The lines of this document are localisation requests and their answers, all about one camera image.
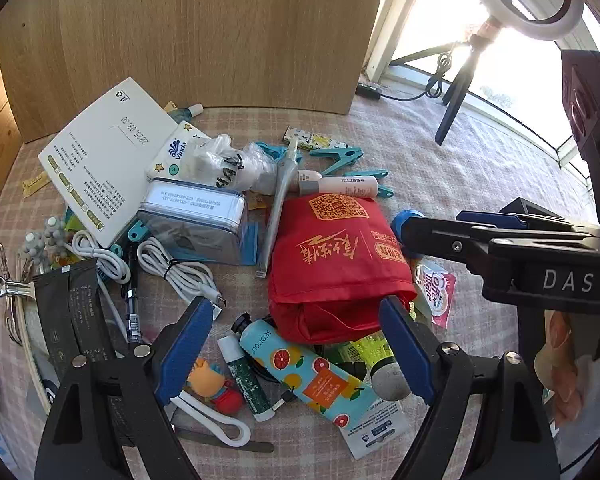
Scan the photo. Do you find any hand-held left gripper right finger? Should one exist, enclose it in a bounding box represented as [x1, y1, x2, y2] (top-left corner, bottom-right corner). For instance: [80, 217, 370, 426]
[378, 295, 561, 480]

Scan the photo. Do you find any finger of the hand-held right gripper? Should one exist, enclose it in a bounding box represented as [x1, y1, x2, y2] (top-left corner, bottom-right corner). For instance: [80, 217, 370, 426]
[456, 199, 600, 240]
[399, 216, 491, 263]

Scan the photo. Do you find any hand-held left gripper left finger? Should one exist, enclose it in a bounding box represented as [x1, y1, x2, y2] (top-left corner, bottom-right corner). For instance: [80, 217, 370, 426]
[34, 296, 216, 480]

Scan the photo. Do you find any yellow green mesh item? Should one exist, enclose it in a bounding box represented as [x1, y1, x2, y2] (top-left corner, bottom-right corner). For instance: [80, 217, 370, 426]
[347, 332, 396, 366]

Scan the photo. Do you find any blue round lid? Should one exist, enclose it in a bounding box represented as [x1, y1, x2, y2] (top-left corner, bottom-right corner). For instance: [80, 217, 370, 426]
[392, 210, 424, 242]

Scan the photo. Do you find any white blue packet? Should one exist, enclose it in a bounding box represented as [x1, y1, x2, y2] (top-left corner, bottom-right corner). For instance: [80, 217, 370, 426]
[337, 400, 411, 461]

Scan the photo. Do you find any blue fruit print tube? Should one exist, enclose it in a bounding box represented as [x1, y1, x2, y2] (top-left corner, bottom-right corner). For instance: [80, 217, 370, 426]
[232, 312, 372, 429]

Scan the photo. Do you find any red cloth bag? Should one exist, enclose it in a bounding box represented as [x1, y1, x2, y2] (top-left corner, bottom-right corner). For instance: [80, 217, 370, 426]
[267, 195, 419, 346]

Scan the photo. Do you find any clear plastic bag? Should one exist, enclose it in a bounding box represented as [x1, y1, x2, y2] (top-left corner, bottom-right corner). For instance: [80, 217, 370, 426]
[187, 134, 277, 194]

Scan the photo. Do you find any person's right hand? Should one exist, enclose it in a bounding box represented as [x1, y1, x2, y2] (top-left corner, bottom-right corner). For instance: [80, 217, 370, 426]
[534, 310, 581, 421]

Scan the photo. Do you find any grey speckled round object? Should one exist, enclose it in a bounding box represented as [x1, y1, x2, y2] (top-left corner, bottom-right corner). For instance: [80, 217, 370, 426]
[371, 357, 412, 401]

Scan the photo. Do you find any orange red toy figure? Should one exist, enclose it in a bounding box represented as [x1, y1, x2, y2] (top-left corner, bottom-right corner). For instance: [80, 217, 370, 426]
[187, 357, 244, 414]

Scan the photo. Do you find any pink sachet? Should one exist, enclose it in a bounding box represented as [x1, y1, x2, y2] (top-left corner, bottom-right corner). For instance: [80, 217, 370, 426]
[414, 258, 457, 330]

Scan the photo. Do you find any black pen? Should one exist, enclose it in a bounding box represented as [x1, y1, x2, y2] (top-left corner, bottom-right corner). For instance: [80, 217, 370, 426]
[125, 255, 142, 346]

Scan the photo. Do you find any green lip balm stick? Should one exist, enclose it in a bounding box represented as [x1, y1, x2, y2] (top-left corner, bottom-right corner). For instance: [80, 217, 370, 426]
[216, 335, 276, 422]

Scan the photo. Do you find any black sachet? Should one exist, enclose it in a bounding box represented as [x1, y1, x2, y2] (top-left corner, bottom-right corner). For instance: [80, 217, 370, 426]
[32, 270, 83, 387]
[67, 258, 114, 361]

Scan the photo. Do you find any blue plastic card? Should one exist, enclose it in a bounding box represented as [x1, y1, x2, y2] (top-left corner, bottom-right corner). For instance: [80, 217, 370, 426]
[241, 221, 259, 266]

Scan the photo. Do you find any red white paper tag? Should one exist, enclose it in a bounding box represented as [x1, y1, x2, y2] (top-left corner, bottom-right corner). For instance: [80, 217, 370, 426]
[472, 16, 502, 47]

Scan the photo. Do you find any wooden hoop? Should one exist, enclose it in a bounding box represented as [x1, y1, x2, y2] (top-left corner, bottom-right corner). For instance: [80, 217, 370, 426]
[15, 255, 57, 413]

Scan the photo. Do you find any white patterned lighter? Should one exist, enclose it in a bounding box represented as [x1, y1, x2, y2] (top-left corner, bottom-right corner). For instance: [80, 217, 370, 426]
[282, 127, 348, 150]

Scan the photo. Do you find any grey ball molecule model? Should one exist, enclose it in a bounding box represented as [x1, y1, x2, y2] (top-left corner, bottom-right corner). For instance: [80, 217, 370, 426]
[22, 216, 74, 271]

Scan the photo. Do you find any metal binder clip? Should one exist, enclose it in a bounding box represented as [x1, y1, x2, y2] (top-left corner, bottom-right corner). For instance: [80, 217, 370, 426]
[0, 242, 34, 311]

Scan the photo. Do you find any white blue tissue pack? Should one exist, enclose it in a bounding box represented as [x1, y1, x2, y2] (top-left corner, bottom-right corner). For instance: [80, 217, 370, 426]
[145, 120, 212, 181]

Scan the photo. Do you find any white printed booklet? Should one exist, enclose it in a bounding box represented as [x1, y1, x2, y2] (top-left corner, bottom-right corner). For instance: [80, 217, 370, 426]
[37, 77, 181, 246]

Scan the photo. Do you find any yellow sachet strip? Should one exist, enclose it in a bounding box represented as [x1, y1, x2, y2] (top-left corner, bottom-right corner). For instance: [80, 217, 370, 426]
[22, 101, 181, 195]

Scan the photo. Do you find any small blue bottle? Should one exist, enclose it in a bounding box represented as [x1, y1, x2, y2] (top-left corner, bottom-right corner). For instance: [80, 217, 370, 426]
[172, 103, 204, 122]

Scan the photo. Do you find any wooden board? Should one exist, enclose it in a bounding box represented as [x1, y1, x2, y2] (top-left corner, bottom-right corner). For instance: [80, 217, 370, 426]
[0, 0, 396, 141]

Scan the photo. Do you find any white USB cable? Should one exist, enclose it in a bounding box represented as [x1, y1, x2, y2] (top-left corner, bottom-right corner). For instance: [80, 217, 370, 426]
[72, 230, 132, 286]
[137, 237, 227, 319]

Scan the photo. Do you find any white strap loop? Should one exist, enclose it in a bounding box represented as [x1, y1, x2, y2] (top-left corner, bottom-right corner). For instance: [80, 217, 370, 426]
[172, 392, 251, 449]

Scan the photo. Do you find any white ring light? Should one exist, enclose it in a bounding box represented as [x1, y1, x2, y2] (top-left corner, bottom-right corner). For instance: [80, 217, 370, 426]
[452, 0, 586, 41]

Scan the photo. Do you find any black ring light cable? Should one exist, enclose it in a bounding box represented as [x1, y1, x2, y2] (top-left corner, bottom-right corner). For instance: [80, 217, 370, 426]
[380, 42, 456, 102]

